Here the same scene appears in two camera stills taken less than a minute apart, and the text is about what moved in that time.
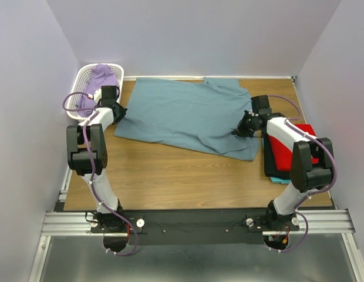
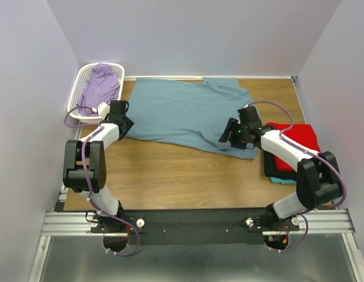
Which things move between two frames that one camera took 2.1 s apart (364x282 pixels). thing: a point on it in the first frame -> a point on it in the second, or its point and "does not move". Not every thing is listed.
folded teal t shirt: x=277 y=180 does not move
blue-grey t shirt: x=200 y=113 does not move
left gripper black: x=121 y=113 -> x=129 y=123
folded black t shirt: x=270 y=167 does not move
